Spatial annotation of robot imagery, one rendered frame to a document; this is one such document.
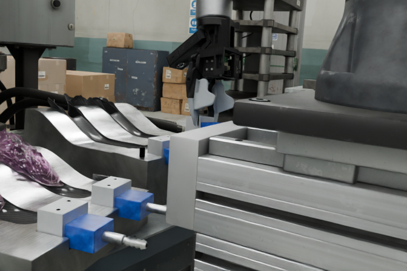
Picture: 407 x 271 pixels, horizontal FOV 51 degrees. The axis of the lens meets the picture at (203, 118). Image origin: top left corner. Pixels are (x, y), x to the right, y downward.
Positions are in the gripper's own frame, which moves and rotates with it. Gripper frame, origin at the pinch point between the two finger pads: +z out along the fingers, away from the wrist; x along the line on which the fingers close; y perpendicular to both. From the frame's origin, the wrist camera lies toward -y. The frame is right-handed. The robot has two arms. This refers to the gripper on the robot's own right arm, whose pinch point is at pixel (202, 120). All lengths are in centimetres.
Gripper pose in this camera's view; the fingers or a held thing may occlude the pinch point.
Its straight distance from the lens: 86.8
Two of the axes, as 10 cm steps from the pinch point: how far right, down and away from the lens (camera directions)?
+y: 8.0, 0.0, -5.9
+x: 5.9, 0.6, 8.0
